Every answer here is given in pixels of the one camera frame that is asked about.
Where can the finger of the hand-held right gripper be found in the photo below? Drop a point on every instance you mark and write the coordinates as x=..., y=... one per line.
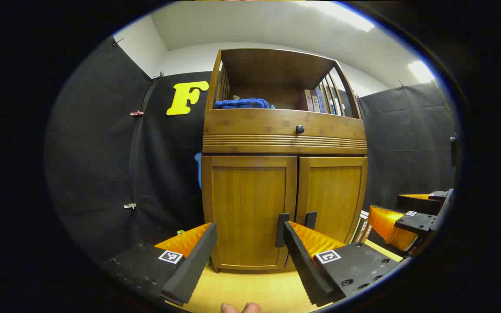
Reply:
x=420, y=205
x=385, y=224

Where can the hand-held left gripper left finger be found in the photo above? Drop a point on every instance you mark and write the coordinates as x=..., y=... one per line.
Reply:
x=194, y=265

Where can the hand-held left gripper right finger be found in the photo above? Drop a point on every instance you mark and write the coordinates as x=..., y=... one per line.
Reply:
x=305, y=269

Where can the wooden shoe cabinet door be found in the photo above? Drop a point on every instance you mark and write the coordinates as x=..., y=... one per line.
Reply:
x=246, y=204
x=333, y=191

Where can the wooden double-door shoe cabinet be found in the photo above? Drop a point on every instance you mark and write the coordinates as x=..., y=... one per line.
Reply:
x=250, y=145

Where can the reddish brown paperback book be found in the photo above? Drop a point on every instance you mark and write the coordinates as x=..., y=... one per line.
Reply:
x=368, y=232

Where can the taupe paperback book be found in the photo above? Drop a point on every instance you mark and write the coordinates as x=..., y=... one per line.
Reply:
x=364, y=215

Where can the pale green paperback book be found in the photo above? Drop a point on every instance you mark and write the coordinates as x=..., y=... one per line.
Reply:
x=357, y=230

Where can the green frog toy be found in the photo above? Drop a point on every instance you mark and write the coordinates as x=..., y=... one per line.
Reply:
x=181, y=232

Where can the white cloth clip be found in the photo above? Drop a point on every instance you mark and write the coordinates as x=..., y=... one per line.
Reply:
x=129, y=205

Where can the black cloth clip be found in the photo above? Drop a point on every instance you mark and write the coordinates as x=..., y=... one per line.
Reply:
x=401, y=83
x=158, y=76

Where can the small ceiling light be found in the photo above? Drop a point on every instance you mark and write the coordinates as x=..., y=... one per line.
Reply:
x=421, y=71

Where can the small tan book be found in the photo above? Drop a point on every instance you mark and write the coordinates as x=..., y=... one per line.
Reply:
x=315, y=103

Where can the black backdrop cloth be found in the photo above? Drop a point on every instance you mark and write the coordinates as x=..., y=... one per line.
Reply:
x=102, y=152

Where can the wooden drawer with black knob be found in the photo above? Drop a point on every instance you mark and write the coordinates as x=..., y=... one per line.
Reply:
x=250, y=126

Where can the red cloth clip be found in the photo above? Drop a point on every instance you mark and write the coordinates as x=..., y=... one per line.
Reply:
x=136, y=113

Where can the blue towel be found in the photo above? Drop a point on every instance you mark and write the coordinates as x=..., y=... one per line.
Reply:
x=242, y=104

